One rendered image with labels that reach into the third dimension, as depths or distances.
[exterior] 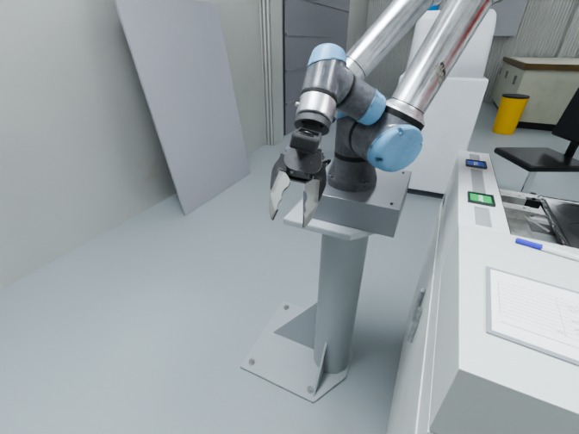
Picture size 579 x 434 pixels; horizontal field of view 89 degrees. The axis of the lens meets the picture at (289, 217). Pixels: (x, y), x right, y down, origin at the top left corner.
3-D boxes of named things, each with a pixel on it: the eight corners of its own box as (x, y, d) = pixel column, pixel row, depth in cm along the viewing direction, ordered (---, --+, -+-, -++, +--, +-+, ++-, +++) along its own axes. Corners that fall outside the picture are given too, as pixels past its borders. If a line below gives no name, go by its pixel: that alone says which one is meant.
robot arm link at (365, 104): (368, 89, 73) (334, 67, 67) (395, 98, 63) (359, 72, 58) (351, 120, 75) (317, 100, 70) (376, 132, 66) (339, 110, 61)
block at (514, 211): (526, 215, 80) (530, 206, 79) (527, 221, 78) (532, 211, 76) (491, 208, 83) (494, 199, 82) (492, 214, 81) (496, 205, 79)
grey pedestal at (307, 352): (239, 368, 135) (217, 213, 93) (283, 302, 169) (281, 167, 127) (348, 421, 116) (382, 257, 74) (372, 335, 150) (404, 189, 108)
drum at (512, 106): (488, 128, 505) (501, 92, 475) (513, 131, 491) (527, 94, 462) (490, 133, 477) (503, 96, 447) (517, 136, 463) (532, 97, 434)
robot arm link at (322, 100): (339, 96, 56) (296, 87, 56) (333, 118, 55) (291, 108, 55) (333, 114, 63) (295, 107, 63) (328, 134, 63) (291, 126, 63)
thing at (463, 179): (476, 190, 107) (489, 153, 100) (487, 289, 65) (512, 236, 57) (447, 186, 111) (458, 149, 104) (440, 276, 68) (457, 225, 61)
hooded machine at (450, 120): (451, 203, 272) (513, 3, 195) (376, 189, 297) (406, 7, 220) (451, 173, 333) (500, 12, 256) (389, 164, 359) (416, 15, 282)
